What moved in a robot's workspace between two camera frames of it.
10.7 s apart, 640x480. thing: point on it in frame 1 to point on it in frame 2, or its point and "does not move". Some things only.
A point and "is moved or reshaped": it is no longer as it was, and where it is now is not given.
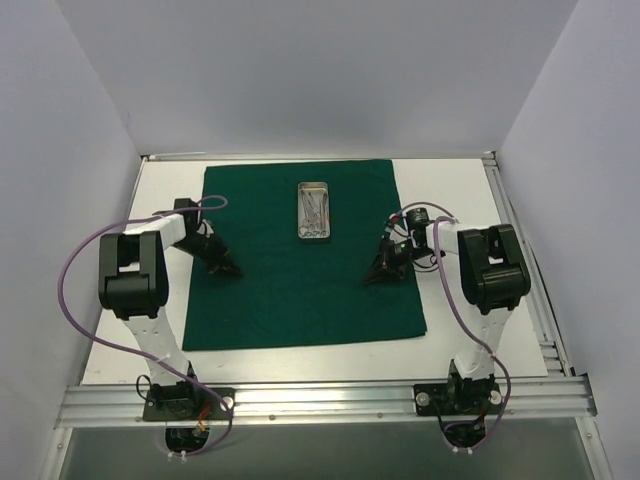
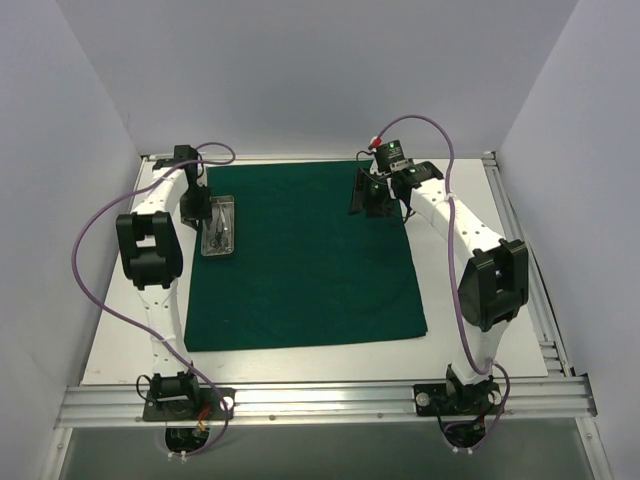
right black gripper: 391,253 to 375,201
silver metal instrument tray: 313,205 to 219,237
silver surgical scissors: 307,225 to 221,242
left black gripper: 213,250 to 197,212
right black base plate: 474,398 does not move
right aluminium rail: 553,355 does not move
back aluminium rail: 226,157 does not move
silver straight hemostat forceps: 316,228 is moved or reshaped
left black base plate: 189,405 does not move
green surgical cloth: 295,291 does not move
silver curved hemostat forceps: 325,227 to 224,242
